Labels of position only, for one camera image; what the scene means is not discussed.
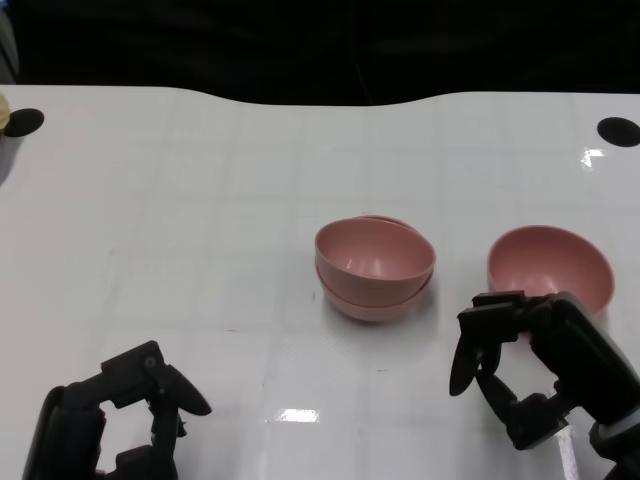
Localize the pink bowl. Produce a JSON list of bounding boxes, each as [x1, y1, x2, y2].
[[487, 225, 615, 319], [315, 214, 434, 324], [314, 218, 437, 294]]

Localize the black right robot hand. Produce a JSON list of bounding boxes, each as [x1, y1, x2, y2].
[[448, 291, 640, 451]]

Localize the black round table grommet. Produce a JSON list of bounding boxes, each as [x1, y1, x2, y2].
[[3, 108, 46, 139], [596, 116, 640, 148]]

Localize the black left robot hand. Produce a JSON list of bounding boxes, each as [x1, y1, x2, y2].
[[22, 340, 213, 480]]

